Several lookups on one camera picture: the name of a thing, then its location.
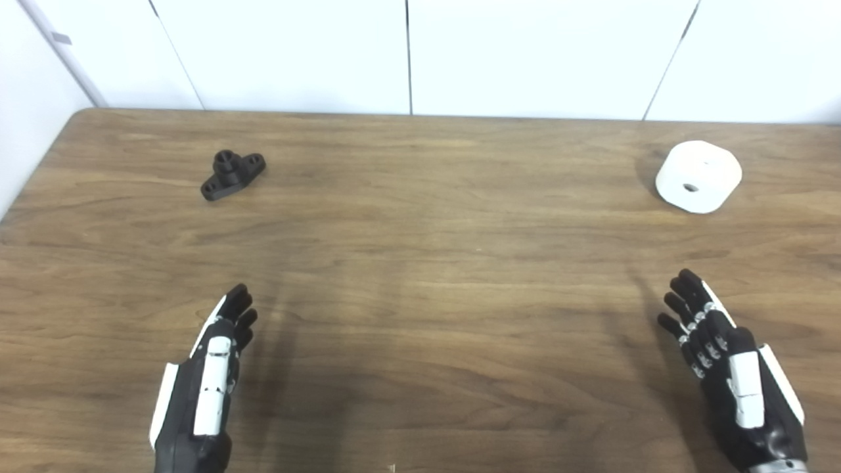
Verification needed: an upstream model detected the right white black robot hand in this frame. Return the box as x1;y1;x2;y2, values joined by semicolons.
657;268;809;472

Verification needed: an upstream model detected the white wall corner trim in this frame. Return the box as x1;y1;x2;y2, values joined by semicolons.
18;0;109;109

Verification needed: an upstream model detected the black flanged holder part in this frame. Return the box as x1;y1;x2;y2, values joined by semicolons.
200;150;267;202

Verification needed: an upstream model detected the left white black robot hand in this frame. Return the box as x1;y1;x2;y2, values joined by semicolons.
150;284;258;473

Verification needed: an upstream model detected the round white plastic piece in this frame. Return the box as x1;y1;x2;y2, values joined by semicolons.
655;140;743;214

